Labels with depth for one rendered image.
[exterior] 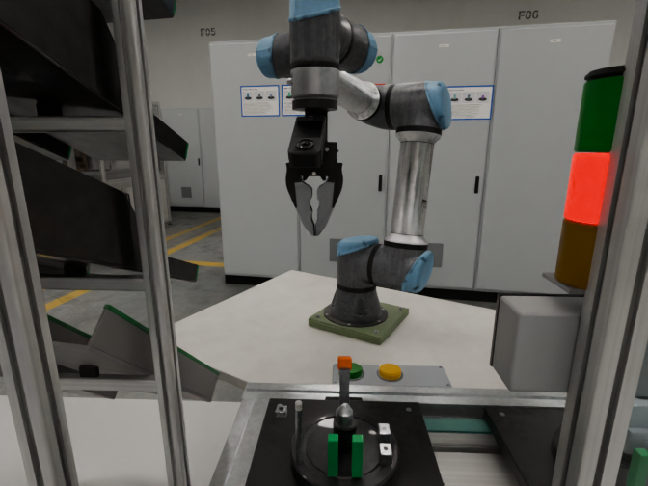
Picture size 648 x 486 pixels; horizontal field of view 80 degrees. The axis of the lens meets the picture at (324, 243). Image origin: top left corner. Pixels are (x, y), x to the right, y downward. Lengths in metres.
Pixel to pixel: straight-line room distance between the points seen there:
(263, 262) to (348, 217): 0.96
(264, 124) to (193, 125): 4.96
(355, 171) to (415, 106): 2.48
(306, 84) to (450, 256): 3.10
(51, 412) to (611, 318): 0.38
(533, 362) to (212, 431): 0.60
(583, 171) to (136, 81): 0.38
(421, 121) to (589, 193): 0.71
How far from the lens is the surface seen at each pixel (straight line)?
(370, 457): 0.55
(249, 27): 8.83
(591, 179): 0.34
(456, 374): 0.98
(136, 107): 0.41
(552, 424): 0.71
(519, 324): 0.34
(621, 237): 0.32
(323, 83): 0.61
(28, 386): 0.30
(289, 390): 0.71
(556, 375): 0.38
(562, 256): 0.35
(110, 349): 0.44
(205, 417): 0.84
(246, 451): 0.61
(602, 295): 0.33
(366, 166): 3.46
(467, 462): 0.68
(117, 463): 0.80
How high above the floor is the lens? 1.36
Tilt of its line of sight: 14 degrees down
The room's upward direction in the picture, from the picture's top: straight up
